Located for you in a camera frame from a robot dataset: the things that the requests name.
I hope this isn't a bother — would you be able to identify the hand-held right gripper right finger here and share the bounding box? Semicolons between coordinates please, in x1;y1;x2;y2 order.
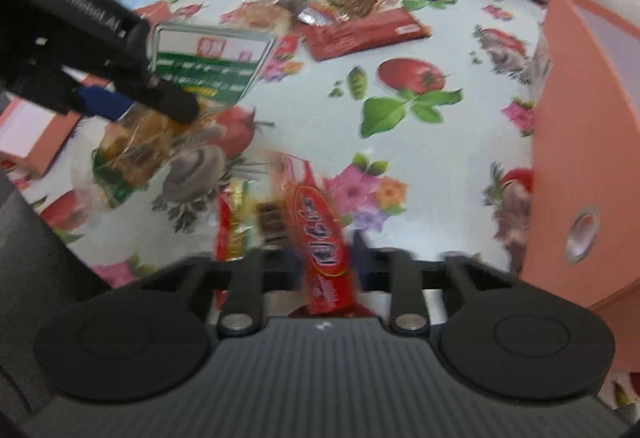
351;234;522;337

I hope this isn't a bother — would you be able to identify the clear brown cracker packet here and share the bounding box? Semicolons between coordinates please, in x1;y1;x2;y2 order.
297;0;401;26

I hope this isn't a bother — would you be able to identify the red chocolate bar packet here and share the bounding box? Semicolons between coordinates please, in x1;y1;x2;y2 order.
280;155;363;316

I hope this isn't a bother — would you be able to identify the pink cardboard box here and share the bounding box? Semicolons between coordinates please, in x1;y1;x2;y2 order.
520;0;640;371

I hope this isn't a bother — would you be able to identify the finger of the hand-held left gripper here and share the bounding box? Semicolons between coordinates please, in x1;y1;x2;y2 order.
119;72;201;125
69;84;137;122

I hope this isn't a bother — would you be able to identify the floral printed cloth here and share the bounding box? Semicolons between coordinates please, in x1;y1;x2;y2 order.
0;0;551;289

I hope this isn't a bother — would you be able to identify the green label clear packet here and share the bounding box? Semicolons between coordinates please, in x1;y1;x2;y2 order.
72;24;280;211

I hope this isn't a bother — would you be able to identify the red and yellow packet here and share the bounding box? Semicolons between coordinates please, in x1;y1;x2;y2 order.
216;180;291;263

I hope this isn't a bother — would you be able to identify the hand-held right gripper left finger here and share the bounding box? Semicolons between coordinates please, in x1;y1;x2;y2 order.
137;248;302;336

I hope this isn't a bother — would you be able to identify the pink box lid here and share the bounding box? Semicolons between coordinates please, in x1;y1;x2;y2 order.
0;72;113;179

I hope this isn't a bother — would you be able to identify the long red snack packet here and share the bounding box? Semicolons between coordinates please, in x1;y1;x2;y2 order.
300;8;433;62

